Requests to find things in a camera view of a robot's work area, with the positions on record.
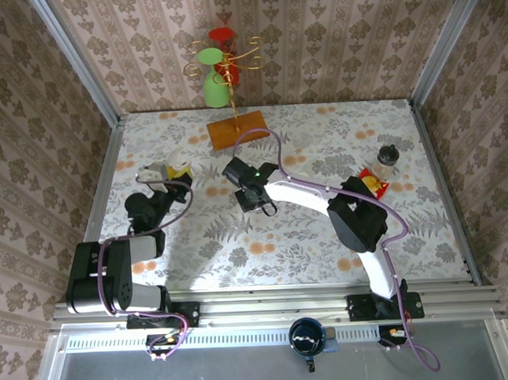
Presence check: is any white oval earbud case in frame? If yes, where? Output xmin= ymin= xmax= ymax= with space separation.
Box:
xmin=168 ymin=147 xmax=191 ymax=171

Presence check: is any green plastic wine glass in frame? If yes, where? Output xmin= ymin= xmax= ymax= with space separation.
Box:
xmin=197 ymin=47 xmax=229 ymax=110

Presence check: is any red snack packet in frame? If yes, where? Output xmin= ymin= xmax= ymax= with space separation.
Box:
xmin=359 ymin=166 xmax=391 ymax=203

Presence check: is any small black cup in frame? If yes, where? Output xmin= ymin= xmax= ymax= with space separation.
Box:
xmin=370 ymin=144 xmax=401 ymax=182

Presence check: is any red plastic wine glass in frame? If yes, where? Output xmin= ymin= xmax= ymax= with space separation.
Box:
xmin=209 ymin=27 xmax=241 ymax=87

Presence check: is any dark blue mug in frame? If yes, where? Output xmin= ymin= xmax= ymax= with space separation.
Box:
xmin=288 ymin=316 xmax=329 ymax=374

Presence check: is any small grey box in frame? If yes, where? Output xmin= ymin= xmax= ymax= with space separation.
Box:
xmin=324 ymin=327 xmax=340 ymax=354

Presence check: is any thin black wire loop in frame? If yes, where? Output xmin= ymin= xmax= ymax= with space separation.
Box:
xmin=260 ymin=198 xmax=280 ymax=218

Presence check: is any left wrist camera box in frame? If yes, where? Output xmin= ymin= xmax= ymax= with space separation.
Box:
xmin=136 ymin=162 xmax=168 ymax=186

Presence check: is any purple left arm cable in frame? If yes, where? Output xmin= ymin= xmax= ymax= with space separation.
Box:
xmin=93 ymin=174 xmax=202 ymax=365

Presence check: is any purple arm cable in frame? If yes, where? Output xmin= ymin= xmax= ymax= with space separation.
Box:
xmin=231 ymin=123 xmax=441 ymax=379
xmin=93 ymin=174 xmax=202 ymax=365

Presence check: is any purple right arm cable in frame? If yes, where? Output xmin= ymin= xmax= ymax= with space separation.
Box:
xmin=231 ymin=123 xmax=441 ymax=379

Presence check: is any gold wire rack wooden base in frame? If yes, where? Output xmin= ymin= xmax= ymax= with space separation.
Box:
xmin=182 ymin=35 xmax=272 ymax=153

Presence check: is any aluminium table side rail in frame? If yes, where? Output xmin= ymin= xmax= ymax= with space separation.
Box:
xmin=63 ymin=113 xmax=132 ymax=302
xmin=408 ymin=98 xmax=486 ymax=288

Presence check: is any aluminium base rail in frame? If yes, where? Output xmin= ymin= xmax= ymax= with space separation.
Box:
xmin=48 ymin=277 xmax=506 ymax=334

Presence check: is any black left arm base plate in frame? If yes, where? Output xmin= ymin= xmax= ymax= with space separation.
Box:
xmin=125 ymin=300 xmax=201 ymax=331

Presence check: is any black cable connector block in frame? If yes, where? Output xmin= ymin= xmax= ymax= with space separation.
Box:
xmin=144 ymin=332 xmax=187 ymax=363
xmin=377 ymin=323 xmax=415 ymax=353

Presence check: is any perforated metal cable duct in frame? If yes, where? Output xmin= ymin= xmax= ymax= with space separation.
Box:
xmin=61 ymin=323 xmax=382 ymax=353

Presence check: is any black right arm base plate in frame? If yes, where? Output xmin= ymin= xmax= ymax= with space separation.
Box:
xmin=345 ymin=291 xmax=425 ymax=323

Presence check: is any aluminium frame post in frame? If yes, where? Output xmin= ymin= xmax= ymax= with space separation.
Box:
xmin=405 ymin=0 xmax=493 ymax=110
xmin=26 ymin=0 xmax=123 ymax=131

